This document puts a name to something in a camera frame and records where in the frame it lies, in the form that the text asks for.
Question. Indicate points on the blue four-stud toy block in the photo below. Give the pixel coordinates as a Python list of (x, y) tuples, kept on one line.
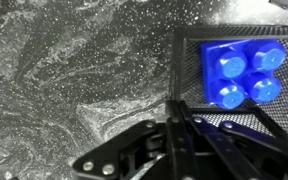
[(240, 71)]

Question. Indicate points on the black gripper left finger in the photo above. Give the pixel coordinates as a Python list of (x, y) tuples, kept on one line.
[(124, 156)]

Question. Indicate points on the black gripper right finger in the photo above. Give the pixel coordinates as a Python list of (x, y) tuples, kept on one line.
[(217, 150)]

